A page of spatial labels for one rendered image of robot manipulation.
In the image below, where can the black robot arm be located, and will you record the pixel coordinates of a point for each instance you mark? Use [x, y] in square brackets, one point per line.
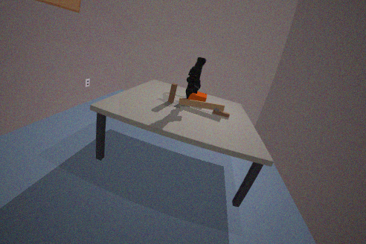
[195, 74]

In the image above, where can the long brown wooden rail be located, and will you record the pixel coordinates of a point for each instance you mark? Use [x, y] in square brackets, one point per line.
[201, 104]

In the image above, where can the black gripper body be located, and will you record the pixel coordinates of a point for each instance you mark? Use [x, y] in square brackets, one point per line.
[189, 87]

